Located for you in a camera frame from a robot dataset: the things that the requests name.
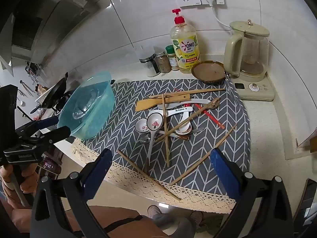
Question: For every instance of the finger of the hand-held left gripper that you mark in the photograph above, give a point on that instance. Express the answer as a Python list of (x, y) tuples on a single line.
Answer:
[(49, 122), (62, 132)]

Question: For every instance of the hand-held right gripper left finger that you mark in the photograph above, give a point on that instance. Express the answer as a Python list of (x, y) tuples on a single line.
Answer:
[(99, 171)]

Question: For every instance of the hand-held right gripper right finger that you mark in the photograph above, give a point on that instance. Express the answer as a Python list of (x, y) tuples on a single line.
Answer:
[(223, 173)]

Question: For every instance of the metal spoon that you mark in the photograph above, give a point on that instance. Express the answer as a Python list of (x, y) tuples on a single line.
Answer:
[(145, 140), (214, 104)]

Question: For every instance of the plain white ceramic spoon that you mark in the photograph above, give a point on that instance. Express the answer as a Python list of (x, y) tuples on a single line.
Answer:
[(183, 129)]

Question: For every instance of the pile of wooden chopsticks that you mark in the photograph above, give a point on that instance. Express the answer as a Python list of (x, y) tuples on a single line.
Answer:
[(167, 148)]

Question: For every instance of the flower print ceramic spoon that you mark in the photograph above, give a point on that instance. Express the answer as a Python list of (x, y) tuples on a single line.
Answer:
[(141, 126)]

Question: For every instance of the white rice paddle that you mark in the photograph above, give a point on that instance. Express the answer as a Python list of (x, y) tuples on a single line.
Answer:
[(198, 101)]

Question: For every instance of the wooden spatula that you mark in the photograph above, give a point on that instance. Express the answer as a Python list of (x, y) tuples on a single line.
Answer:
[(146, 105)]

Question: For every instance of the person's left forearm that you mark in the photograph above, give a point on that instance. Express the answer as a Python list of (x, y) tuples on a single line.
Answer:
[(19, 220)]

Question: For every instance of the person's left hand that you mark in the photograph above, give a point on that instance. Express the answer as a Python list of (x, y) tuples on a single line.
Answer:
[(27, 184)]

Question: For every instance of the black gas stove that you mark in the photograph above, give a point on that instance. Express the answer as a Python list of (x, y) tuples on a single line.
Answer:
[(63, 99)]

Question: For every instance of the hanging metal tongs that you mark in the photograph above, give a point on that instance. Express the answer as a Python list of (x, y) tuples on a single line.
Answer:
[(24, 85)]

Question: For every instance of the black wok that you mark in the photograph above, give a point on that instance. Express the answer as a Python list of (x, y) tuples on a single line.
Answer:
[(55, 90)]

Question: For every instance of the grey chevron placemat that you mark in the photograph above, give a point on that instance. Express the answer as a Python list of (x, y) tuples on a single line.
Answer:
[(210, 141)]

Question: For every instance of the person's right foot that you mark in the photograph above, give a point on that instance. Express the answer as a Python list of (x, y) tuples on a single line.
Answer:
[(197, 217)]

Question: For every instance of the person's foot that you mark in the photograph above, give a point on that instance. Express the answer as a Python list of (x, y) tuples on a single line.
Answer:
[(197, 217), (168, 224)]

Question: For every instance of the person's leg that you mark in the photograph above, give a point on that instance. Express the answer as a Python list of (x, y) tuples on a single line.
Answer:
[(123, 218)]

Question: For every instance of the person's left foot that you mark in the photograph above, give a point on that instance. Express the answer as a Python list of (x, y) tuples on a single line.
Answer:
[(168, 224)]

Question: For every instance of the steel range hood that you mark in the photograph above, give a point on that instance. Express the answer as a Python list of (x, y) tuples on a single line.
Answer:
[(37, 24)]

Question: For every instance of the black glossy device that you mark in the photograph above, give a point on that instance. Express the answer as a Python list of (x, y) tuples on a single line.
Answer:
[(307, 203)]

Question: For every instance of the beige kettle base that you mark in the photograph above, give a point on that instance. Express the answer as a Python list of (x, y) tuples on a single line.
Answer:
[(257, 89)]

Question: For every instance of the glass salt jar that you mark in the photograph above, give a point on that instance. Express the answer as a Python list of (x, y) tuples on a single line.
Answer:
[(148, 62)]

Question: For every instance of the beige glass electric kettle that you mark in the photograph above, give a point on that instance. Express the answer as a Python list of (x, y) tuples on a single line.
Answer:
[(247, 49)]

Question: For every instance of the green cap spice jar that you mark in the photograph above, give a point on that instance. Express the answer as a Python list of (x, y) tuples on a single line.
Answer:
[(172, 57)]

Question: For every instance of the yellow dish soap bottle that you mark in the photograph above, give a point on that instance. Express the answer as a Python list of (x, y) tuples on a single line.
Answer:
[(184, 44)]

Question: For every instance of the metal wall rack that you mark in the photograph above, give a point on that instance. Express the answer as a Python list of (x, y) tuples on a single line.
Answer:
[(33, 72)]

